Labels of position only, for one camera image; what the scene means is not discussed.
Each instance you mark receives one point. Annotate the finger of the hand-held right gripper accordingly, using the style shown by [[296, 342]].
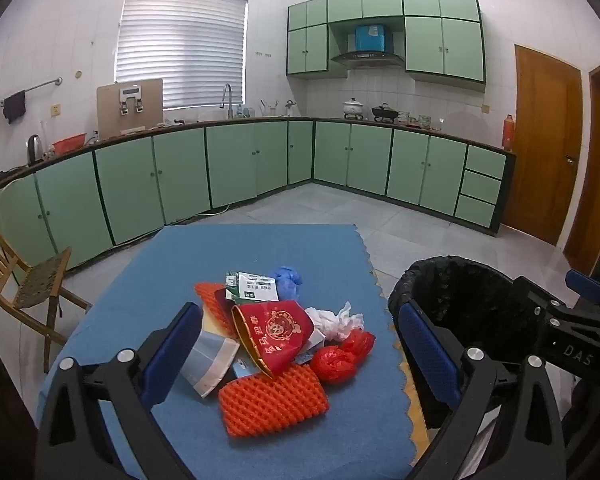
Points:
[[587, 285], [535, 297]]

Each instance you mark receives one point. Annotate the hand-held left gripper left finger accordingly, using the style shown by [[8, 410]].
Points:
[[172, 355]]

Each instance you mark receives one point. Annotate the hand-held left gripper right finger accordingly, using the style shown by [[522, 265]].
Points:
[[425, 350]]

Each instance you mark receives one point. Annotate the small orange foam net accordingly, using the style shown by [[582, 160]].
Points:
[[212, 300]]

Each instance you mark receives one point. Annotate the black-lined trash bin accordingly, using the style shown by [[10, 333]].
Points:
[[460, 290]]

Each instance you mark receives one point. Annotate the red plastic bag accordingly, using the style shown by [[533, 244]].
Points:
[[332, 362]]

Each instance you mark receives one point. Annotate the white tissue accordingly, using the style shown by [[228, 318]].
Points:
[[330, 322]]

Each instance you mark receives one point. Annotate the large orange foam net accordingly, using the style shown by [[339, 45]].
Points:
[[272, 400]]

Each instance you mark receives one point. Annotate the blue plastic glove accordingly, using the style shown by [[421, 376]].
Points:
[[285, 280]]

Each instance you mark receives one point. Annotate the grey white paper cup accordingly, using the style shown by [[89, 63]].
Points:
[[207, 360]]

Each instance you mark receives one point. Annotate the wooden table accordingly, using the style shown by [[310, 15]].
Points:
[[419, 425]]

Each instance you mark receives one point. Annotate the red gold-printed paper bag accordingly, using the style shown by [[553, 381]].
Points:
[[275, 330]]

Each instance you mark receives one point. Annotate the green white packet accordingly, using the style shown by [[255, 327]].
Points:
[[257, 287]]

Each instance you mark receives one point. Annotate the wooden woven-seat chair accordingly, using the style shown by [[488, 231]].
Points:
[[40, 280]]

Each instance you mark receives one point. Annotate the blue table mat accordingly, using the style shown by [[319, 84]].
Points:
[[280, 245]]

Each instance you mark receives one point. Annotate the red thermos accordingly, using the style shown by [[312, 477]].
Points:
[[507, 132]]

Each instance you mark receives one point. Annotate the green lower cabinets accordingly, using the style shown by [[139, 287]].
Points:
[[180, 170]]

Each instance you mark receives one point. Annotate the green cabinets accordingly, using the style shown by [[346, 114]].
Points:
[[180, 170], [425, 45]]

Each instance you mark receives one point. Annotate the glass jar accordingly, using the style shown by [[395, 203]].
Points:
[[405, 118], [425, 122]]

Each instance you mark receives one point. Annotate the red basin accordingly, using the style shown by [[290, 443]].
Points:
[[70, 144]]

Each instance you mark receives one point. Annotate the black wok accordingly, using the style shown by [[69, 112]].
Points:
[[384, 112]]

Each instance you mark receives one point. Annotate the electric kettle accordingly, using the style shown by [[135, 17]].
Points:
[[36, 152]]

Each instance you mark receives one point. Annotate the white pot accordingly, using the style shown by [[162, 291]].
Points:
[[353, 109]]

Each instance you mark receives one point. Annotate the steel faucet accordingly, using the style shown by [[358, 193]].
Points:
[[229, 110]]

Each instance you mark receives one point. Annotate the utensil holder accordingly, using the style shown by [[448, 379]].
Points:
[[269, 110]]

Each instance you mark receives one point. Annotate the green upper cabinets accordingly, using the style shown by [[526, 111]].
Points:
[[425, 45]]

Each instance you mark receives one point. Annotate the range hood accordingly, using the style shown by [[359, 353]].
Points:
[[367, 57]]

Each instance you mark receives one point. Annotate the dark towel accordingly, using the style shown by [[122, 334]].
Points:
[[14, 107]]

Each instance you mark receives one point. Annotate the blue box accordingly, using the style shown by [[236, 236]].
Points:
[[370, 37]]

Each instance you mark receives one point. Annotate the white window blind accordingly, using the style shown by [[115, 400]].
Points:
[[180, 45]]

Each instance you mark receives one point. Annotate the steel towel rail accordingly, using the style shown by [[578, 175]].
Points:
[[42, 85]]

